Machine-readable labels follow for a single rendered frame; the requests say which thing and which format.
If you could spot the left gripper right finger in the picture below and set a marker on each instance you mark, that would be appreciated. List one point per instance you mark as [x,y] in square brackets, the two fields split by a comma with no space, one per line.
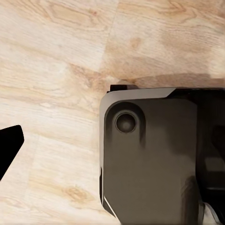
[218,139]

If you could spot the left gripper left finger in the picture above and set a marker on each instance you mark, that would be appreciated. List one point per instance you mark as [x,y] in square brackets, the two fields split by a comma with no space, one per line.
[11,140]

